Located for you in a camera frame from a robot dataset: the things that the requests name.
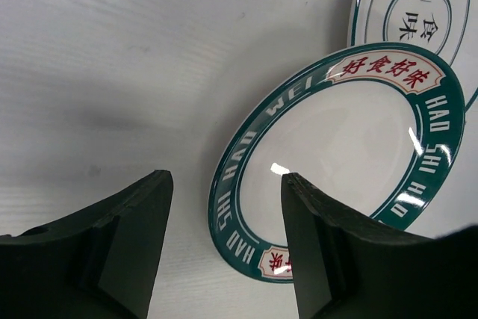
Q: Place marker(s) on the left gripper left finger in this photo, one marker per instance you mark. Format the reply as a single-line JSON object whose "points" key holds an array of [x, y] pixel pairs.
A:
{"points": [[99, 262]]}

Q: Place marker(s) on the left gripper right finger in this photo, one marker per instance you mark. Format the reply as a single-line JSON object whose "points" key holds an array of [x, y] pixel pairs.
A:
{"points": [[347, 265]]}

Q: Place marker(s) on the teal rimmed white plate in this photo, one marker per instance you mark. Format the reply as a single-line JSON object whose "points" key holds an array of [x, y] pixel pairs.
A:
{"points": [[377, 126]]}

